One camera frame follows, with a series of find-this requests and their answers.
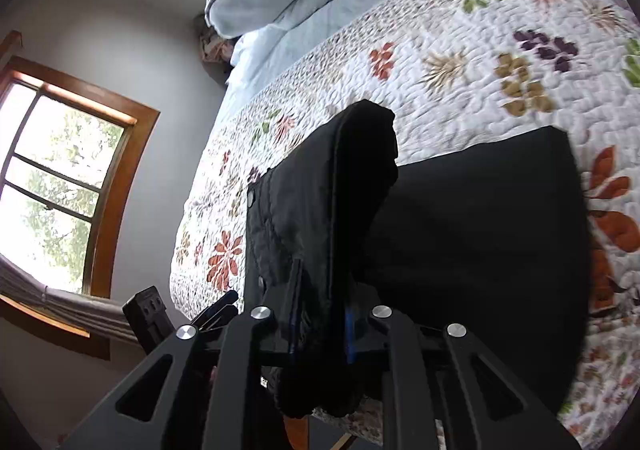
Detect large wooden framed window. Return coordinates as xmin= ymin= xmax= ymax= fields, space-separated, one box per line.
xmin=0 ymin=31 xmax=161 ymax=362

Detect black pants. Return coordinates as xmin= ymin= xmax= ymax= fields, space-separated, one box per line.
xmin=245 ymin=99 xmax=594 ymax=419

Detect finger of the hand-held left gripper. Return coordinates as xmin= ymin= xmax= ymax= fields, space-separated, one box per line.
xmin=192 ymin=290 xmax=240 ymax=332

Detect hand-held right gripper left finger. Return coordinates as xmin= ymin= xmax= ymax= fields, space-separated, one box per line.
xmin=60 ymin=260 xmax=304 ymax=450

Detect pile of clothes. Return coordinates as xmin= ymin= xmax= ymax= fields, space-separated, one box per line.
xmin=199 ymin=24 xmax=237 ymax=66

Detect floral quilted bedspread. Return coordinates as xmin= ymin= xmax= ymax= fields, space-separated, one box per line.
xmin=170 ymin=0 xmax=640 ymax=450

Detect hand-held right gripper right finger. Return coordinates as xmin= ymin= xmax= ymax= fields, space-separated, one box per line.
xmin=344 ymin=299 xmax=582 ymax=450

